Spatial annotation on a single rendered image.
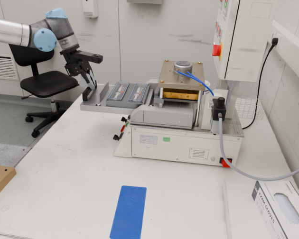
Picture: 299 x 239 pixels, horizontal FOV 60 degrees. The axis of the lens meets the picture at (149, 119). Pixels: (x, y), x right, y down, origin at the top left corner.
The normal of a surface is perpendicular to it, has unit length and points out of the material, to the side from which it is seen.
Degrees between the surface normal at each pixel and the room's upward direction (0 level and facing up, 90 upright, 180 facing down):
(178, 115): 90
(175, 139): 90
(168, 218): 0
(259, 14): 90
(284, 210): 34
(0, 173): 4
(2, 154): 0
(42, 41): 87
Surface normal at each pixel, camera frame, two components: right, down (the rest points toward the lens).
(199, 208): 0.03, -0.85
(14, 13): -0.17, 0.51
